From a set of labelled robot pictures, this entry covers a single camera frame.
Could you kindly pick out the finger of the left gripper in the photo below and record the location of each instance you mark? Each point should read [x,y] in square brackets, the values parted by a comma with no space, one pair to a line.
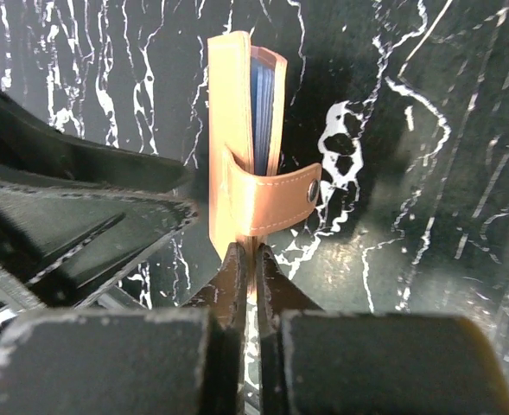
[33,146]
[66,248]

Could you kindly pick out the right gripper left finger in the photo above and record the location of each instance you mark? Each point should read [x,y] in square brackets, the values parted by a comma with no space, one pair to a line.
[186,360]

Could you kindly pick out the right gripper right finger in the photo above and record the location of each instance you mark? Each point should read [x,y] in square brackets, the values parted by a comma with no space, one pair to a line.
[314,361]

